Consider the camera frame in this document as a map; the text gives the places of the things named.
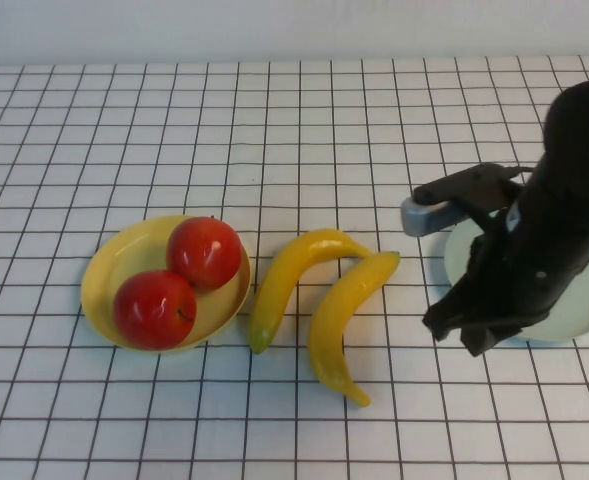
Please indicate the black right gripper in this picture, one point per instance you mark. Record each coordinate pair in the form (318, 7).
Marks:
(534, 260)

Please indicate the yellow banana green tip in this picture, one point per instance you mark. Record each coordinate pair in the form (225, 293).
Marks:
(279, 280)

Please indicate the red apple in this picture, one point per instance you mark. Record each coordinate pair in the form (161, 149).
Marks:
(154, 310)
(204, 252)

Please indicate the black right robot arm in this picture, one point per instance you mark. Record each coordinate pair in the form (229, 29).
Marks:
(579, 135)

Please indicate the pale green round plate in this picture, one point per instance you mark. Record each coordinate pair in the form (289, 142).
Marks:
(579, 305)

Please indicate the yellow round plate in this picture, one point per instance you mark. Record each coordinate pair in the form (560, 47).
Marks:
(124, 250)

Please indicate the white grid-pattern tablecloth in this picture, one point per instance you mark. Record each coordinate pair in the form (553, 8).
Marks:
(224, 125)

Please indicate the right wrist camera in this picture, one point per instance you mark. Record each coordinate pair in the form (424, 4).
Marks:
(444, 205)

